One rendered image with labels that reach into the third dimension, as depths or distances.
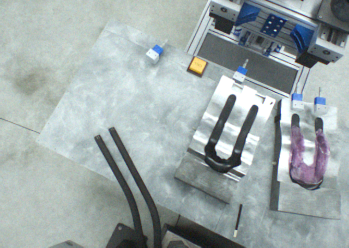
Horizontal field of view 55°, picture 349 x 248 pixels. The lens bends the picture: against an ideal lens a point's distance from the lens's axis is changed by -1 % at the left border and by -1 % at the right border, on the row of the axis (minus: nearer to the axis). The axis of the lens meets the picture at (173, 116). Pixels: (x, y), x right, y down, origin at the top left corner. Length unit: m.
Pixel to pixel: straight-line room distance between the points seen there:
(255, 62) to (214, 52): 0.29
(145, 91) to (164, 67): 0.15
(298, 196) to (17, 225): 1.74
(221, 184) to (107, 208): 1.05
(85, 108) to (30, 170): 0.98
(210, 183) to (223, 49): 1.16
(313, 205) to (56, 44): 2.03
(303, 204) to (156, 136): 0.68
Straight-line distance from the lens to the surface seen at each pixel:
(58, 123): 1.62
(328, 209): 1.57
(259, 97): 1.59
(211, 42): 2.39
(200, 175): 1.47
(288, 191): 1.50
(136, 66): 1.65
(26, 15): 2.88
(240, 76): 1.61
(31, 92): 2.60
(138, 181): 1.42
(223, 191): 1.48
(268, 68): 2.40
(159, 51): 1.63
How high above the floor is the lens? 2.31
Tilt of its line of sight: 75 degrees down
